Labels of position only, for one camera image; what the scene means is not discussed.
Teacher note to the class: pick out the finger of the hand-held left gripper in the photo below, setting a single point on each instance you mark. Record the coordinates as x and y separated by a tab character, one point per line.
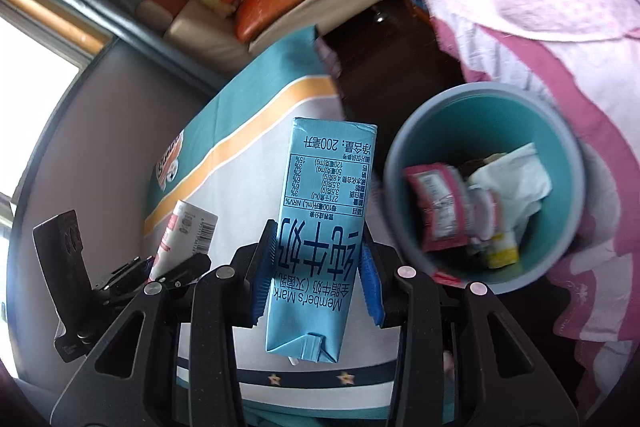
125	274
190	269

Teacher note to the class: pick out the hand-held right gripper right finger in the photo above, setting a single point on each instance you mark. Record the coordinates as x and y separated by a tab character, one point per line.
372	282

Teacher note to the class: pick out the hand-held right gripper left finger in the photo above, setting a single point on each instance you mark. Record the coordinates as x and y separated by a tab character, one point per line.
265	277

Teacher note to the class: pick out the white tube with dark cap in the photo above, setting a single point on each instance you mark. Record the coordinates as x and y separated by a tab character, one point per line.
185	232

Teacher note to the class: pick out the light blue milk carton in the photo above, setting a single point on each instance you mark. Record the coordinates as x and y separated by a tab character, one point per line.
320	257

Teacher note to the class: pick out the pink packet with white label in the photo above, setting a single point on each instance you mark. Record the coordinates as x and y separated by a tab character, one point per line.
435	207

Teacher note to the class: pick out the blue round waste bin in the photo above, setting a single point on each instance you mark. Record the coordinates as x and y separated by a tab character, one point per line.
440	127

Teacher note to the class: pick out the plain white tissue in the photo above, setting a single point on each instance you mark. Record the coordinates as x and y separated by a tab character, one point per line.
520	177

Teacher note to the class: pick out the teal grey striped tablecloth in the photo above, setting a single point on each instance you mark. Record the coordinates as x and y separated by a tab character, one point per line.
250	132

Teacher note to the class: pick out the window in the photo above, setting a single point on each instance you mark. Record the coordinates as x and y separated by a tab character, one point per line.
30	107

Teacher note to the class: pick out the grey metal pole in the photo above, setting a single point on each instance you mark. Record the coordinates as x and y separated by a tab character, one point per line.
100	12

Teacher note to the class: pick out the white and pink bedsheet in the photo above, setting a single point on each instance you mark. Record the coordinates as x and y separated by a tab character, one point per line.
600	107

